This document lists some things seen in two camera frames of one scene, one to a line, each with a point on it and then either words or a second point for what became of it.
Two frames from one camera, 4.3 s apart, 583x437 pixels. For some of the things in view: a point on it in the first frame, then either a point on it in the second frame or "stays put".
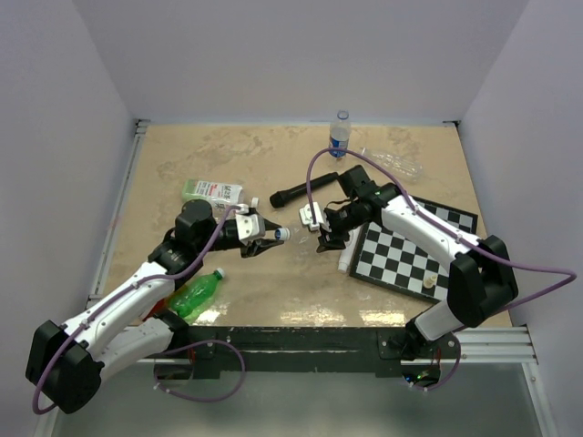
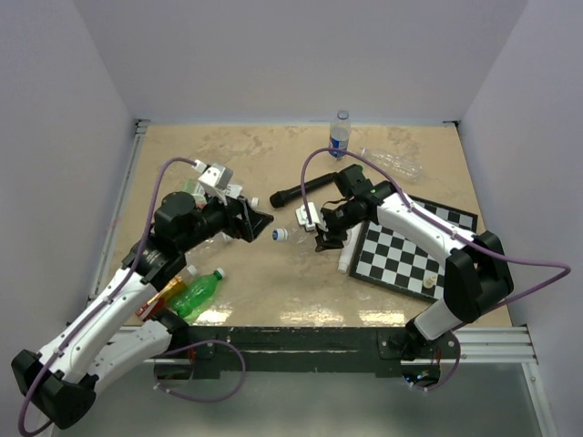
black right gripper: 332,239 stays put
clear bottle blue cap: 283,234 stays put
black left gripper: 259,246 -> 251,222
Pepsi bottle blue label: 340,132 stays put
